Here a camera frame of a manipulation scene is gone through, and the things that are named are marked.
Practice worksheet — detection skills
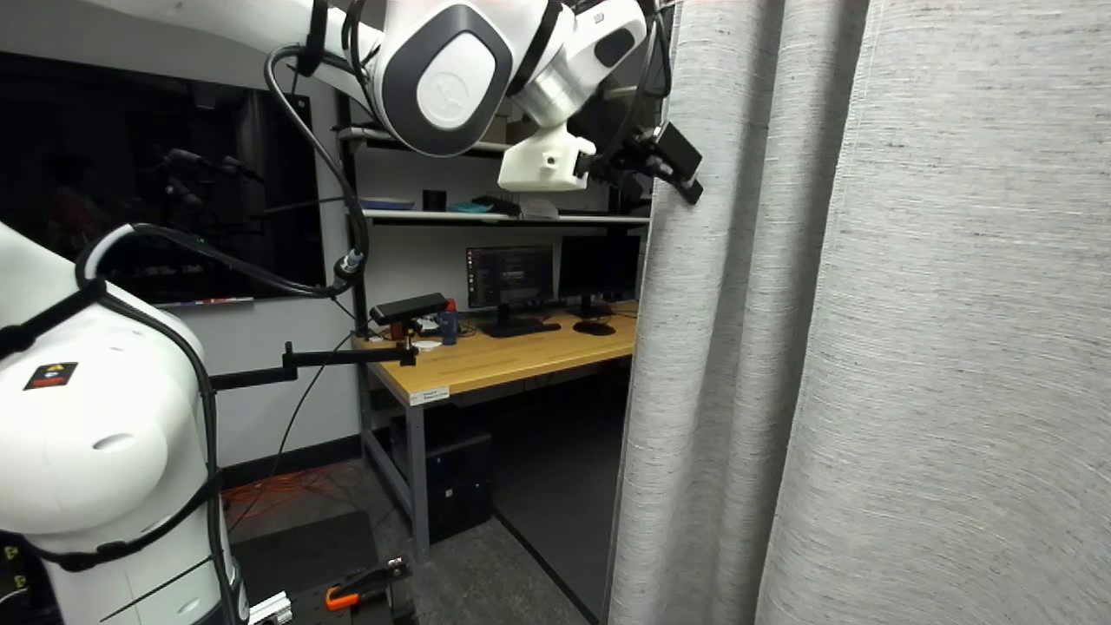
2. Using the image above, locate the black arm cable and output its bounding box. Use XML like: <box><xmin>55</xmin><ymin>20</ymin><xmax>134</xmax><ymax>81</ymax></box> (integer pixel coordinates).
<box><xmin>73</xmin><ymin>0</ymin><xmax>376</xmax><ymax>625</ymax></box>

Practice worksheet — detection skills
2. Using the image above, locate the orange handled clamp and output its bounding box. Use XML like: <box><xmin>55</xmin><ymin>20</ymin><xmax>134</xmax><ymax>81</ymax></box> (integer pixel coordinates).
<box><xmin>322</xmin><ymin>557</ymin><xmax>411</xmax><ymax>612</ymax></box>

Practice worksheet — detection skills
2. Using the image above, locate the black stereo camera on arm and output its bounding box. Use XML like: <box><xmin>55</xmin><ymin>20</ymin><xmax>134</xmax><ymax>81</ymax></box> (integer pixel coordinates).
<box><xmin>373</xmin><ymin>292</ymin><xmax>448</xmax><ymax>325</ymax></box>

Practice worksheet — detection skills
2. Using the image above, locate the black computer monitor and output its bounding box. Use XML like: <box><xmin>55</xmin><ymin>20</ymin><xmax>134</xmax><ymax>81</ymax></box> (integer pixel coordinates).
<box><xmin>467</xmin><ymin>246</ymin><xmax>557</xmax><ymax>337</ymax></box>

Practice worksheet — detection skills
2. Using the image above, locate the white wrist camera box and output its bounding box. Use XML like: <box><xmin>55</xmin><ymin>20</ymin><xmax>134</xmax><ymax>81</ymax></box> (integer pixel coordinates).
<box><xmin>496</xmin><ymin>125</ymin><xmax>599</xmax><ymax>196</ymax></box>

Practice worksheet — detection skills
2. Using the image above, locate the black metal shelf rack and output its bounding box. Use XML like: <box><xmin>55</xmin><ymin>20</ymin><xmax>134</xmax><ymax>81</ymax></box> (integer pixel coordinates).
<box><xmin>338</xmin><ymin>106</ymin><xmax>648</xmax><ymax>308</ymax></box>

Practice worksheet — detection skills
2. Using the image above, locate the black computer tower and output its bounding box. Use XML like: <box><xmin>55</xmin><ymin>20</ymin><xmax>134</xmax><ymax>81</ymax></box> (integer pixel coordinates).
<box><xmin>426</xmin><ymin>434</ymin><xmax>494</xmax><ymax>542</ymax></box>

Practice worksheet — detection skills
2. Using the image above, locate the grey fabric curtain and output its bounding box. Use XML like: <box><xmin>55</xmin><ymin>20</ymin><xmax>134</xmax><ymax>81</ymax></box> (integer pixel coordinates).
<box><xmin>604</xmin><ymin>0</ymin><xmax>1111</xmax><ymax>625</ymax></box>

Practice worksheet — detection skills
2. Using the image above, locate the black wall television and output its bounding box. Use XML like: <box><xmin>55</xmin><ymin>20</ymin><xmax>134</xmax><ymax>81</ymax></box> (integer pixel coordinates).
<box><xmin>0</xmin><ymin>53</ymin><xmax>328</xmax><ymax>306</ymax></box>

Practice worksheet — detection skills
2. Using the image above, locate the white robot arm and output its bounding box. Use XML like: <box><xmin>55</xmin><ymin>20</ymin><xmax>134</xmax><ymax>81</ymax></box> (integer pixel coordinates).
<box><xmin>0</xmin><ymin>0</ymin><xmax>656</xmax><ymax>625</ymax></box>

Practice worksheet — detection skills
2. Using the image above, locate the wooden top workbench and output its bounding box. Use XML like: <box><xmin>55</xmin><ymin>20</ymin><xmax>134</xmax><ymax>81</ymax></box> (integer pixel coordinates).
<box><xmin>353</xmin><ymin>302</ymin><xmax>638</xmax><ymax>560</ymax></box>

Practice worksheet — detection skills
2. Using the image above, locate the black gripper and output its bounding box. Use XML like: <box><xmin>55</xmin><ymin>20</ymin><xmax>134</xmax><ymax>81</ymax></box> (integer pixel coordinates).
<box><xmin>575</xmin><ymin>88</ymin><xmax>702</xmax><ymax>206</ymax></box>

